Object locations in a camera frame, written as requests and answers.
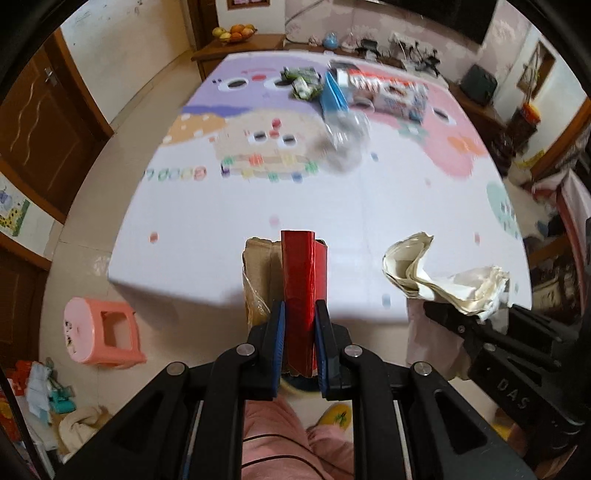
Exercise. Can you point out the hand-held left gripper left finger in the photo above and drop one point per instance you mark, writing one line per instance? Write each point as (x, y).
(278, 350)

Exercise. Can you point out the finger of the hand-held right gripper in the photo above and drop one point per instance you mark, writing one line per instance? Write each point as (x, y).
(461, 327)
(540, 330)

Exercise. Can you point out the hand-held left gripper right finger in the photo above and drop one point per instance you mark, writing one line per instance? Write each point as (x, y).
(323, 355)

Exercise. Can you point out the red snack box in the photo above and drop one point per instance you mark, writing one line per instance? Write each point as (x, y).
(300, 300)

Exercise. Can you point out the white paper bag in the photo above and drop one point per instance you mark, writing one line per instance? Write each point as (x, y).
(415, 263)

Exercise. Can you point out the clear plastic wrap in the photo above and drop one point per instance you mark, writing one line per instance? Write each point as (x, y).
(346, 134)

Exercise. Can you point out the red white printed carton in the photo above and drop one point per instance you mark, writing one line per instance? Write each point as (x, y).
(388, 94)

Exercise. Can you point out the blue face mask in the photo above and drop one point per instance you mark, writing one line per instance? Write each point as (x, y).
(333, 94)

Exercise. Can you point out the yellow slipper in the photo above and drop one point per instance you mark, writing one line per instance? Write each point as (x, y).
(337, 417)

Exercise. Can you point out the pink trousers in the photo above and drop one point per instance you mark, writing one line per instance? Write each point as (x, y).
(277, 424)

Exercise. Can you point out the cartoon printed tablecloth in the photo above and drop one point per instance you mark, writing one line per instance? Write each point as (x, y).
(323, 203)

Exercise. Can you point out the pink plastic stool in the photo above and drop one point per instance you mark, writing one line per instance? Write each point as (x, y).
(87, 323)

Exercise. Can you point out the dark wooden stand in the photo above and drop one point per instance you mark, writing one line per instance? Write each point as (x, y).
(521, 131)

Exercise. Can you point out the cream cloth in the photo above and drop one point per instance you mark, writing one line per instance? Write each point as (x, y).
(83, 427)

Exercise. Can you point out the red yellow tin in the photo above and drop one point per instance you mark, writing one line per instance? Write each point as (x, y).
(531, 111)

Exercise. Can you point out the teal plastic toy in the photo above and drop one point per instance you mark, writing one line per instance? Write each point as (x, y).
(62, 404)

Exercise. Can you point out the crumpled green white wrapper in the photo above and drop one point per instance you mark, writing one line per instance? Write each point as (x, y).
(306, 88)

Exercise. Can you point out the brown wooden door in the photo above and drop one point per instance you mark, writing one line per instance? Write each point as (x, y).
(18, 300)
(41, 120)

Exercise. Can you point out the black green snack wrapper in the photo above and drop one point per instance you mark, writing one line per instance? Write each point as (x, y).
(302, 73)

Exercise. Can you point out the wooden side cabinet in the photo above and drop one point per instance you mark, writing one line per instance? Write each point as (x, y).
(249, 46)

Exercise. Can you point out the black television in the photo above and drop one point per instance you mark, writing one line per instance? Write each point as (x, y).
(461, 18)

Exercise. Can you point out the fruit bowl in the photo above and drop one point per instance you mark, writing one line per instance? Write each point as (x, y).
(233, 33)

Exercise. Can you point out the giraffe wall poster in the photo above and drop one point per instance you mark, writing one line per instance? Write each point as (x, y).
(14, 212)

